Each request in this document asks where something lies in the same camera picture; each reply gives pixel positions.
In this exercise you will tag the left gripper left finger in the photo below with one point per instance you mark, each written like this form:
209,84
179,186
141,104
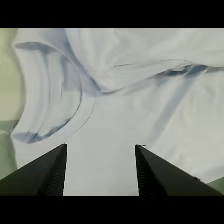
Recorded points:
43,175

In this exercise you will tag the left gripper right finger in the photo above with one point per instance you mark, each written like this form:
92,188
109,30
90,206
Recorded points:
160,176

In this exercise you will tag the light blue shirt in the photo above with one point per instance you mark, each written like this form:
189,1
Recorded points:
133,110

